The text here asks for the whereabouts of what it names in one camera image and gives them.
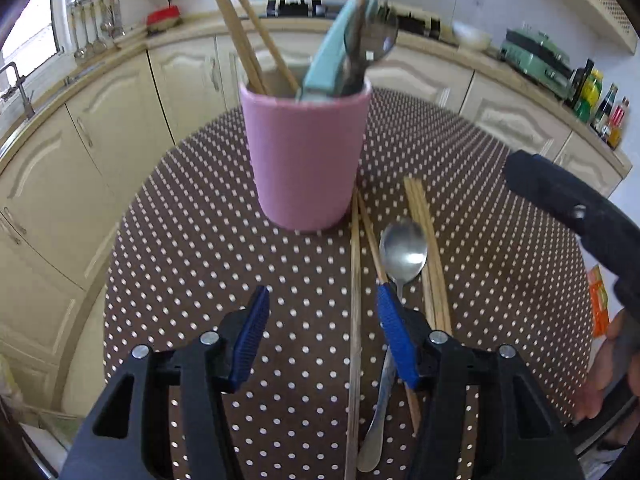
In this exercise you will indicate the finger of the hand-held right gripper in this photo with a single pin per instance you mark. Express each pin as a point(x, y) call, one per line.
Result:
point(550, 190)

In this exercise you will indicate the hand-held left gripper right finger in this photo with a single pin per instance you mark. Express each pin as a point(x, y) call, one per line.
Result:
point(395, 335)

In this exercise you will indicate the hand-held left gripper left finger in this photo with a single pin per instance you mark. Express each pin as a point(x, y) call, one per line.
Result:
point(250, 340)

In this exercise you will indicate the pink cup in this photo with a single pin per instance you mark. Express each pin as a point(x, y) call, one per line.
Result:
point(300, 160)

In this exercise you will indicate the dark steel fork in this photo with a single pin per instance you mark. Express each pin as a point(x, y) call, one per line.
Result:
point(354, 60)

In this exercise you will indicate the teal sheathed knife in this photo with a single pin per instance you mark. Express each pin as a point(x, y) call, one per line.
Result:
point(325, 60)

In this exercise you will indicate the person's right hand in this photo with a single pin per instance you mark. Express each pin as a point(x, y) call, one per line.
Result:
point(602, 365)

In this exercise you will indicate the orange snack packet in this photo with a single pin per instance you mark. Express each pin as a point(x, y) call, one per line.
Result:
point(598, 300)

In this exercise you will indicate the round polka dot table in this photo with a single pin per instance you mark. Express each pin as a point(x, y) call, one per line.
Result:
point(200, 260)

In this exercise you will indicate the dark sauce bottle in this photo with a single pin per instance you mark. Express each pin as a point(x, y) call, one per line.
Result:
point(605, 107)

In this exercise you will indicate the green yellow bottle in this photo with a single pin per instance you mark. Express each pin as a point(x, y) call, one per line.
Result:
point(590, 95)

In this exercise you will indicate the dark oil bottle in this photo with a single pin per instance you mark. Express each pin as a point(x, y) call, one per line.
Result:
point(582, 80)

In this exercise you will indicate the green electric cooker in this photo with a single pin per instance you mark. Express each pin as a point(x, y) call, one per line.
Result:
point(535, 57)

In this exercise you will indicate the white bowl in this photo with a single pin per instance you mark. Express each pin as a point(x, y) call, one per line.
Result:
point(472, 36)

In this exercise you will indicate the cream base cabinets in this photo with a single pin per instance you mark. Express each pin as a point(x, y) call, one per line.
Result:
point(100, 125)

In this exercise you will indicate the black gas stove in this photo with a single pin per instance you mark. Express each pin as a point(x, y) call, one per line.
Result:
point(300, 7)

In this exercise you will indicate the hanging steel utensil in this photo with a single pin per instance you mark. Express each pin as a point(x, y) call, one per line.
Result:
point(102, 40)
point(92, 46)

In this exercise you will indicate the red container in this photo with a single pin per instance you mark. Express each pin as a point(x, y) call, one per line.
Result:
point(162, 17)

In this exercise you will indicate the hanging steel ladle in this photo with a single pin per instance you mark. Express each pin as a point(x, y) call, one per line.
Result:
point(79, 51)

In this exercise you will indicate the steel faucet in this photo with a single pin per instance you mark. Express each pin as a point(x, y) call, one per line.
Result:
point(22, 90)

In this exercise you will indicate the white framed window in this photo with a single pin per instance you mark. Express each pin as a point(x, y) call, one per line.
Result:
point(35, 25)

